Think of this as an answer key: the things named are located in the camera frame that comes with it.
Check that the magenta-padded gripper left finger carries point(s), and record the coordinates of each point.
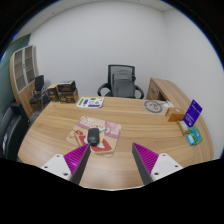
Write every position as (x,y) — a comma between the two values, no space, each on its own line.
(56,165)

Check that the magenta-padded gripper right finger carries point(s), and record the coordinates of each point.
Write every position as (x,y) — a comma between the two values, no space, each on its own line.
(166,165)

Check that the black computer mouse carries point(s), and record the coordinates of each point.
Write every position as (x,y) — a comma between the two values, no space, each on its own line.
(93,136)

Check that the small blue pack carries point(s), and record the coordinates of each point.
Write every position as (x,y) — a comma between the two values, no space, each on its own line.
(190,140)

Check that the small tan box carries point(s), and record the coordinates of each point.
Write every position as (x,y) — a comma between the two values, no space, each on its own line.
(183,127)

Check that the green flat pack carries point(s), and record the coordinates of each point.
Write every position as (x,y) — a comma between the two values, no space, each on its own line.
(196,135)

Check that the orange-brown cardboard box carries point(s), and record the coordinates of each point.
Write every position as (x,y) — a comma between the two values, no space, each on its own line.
(175,115)

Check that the large black leather chair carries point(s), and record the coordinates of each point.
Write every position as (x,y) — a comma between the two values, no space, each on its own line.
(13,130)

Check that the purple hanging package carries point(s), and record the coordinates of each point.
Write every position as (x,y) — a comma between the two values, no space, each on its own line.
(192,113)

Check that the white paper sheet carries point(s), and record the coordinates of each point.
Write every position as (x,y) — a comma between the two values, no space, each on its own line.
(168,104)

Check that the dark brown cardboard box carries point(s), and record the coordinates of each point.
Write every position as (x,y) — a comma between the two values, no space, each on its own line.
(69,96)

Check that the white leaflet with coloured print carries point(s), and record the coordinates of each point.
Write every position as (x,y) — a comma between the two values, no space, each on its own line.
(90,102)

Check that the small brown cardboard box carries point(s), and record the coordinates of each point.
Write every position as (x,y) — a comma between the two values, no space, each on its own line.
(53,92)

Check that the black cardboard box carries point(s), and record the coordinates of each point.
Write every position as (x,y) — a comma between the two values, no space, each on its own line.
(66,86)

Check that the small black swivel chair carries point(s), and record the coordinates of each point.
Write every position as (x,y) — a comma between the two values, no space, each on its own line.
(39,83)

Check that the black mesh office chair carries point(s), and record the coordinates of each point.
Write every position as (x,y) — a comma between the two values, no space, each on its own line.
(105,88)

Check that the grey backpack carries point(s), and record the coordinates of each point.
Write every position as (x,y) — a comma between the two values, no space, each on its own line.
(123,83)

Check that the wooden shelf unit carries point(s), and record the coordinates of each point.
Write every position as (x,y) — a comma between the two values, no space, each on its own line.
(23,75)

